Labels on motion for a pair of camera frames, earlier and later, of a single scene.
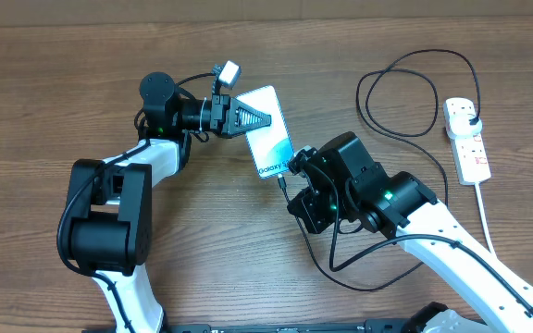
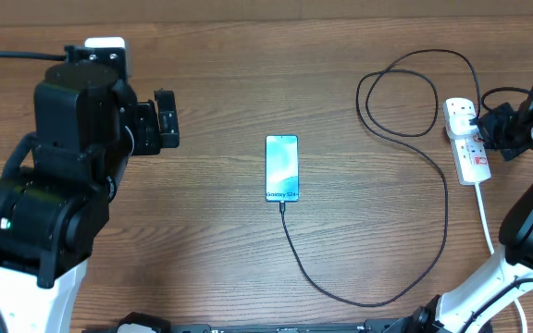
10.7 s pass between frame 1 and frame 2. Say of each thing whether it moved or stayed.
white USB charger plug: stayed
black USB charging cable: moved
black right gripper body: moved
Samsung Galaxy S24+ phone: moved
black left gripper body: moved
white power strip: stayed
